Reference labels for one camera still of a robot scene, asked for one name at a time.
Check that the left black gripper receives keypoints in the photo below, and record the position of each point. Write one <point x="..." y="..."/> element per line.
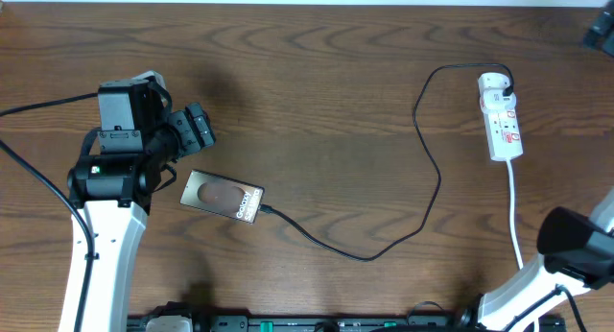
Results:
<point x="198" y="127"/>

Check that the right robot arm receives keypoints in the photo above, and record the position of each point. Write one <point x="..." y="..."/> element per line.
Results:
<point x="574" y="256"/>

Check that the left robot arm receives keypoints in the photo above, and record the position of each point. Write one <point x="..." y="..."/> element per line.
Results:
<point x="111" y="187"/>

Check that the white USB charger plug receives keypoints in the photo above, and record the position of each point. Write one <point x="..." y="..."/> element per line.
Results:
<point x="493" y="80"/>

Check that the white power strip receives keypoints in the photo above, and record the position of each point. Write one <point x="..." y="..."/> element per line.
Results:
<point x="501" y="125"/>

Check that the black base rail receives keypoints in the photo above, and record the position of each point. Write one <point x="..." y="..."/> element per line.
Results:
<point x="175" y="316"/>

